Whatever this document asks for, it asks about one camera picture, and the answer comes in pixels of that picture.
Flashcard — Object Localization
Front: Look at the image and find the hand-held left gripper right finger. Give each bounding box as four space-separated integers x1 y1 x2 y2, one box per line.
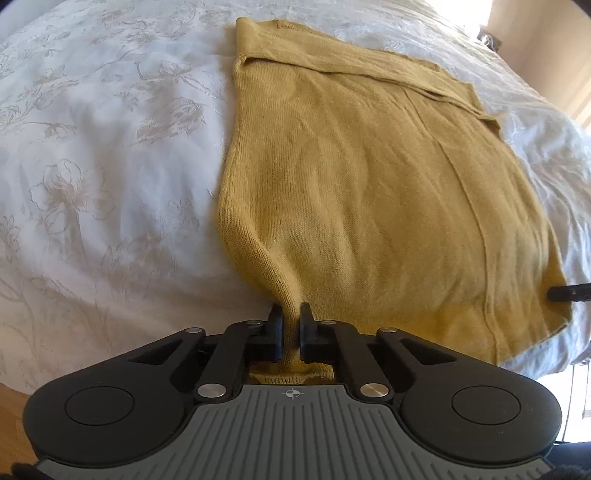
298 302 456 401

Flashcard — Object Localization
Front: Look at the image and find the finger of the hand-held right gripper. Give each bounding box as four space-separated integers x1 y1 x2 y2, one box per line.
547 285 591 304

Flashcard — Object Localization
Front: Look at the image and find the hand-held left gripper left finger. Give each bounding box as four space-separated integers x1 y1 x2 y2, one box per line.
127 302 284 401

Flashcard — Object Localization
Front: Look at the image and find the yellow knit sweater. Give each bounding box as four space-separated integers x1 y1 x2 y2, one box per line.
215 17 574 387

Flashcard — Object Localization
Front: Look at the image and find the white floral bedspread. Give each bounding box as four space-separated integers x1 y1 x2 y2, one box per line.
0 0 591 391

